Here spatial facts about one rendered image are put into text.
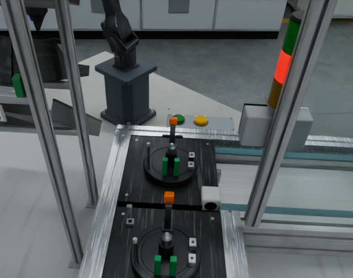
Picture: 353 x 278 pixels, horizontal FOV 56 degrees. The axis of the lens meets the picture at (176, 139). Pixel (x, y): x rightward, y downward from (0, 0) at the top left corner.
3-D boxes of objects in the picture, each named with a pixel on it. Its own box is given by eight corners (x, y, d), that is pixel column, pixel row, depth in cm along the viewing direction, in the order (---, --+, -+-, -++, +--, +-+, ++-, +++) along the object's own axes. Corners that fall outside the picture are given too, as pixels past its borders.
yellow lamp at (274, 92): (265, 95, 61) (271, 71, 58) (292, 96, 61) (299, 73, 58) (270, 111, 57) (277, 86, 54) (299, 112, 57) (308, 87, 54)
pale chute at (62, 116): (54, 128, 94) (57, 113, 94) (99, 137, 92) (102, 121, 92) (-12, 110, 66) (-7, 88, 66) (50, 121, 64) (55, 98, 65)
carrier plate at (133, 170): (130, 140, 97) (130, 134, 96) (213, 145, 97) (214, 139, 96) (117, 206, 79) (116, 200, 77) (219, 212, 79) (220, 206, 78)
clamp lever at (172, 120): (168, 143, 90) (169, 116, 87) (175, 144, 90) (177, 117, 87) (167, 148, 86) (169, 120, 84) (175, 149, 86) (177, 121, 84)
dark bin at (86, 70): (37, 68, 79) (37, 35, 77) (89, 75, 78) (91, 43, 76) (-64, 75, 52) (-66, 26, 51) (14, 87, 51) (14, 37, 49)
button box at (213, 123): (166, 128, 110) (167, 112, 106) (230, 132, 111) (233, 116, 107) (165, 142, 105) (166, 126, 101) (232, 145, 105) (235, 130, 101)
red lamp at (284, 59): (271, 70, 58) (278, 43, 55) (300, 72, 58) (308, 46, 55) (277, 85, 54) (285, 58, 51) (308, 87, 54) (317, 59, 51)
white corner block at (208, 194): (199, 196, 82) (201, 185, 80) (218, 197, 82) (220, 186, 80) (199, 211, 79) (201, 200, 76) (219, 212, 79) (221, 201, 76)
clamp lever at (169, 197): (162, 223, 70) (164, 190, 68) (172, 224, 70) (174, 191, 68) (161, 233, 67) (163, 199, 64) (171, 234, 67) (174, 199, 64)
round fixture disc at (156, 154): (146, 148, 92) (146, 142, 91) (197, 150, 92) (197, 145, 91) (140, 186, 81) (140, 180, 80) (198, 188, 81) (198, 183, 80)
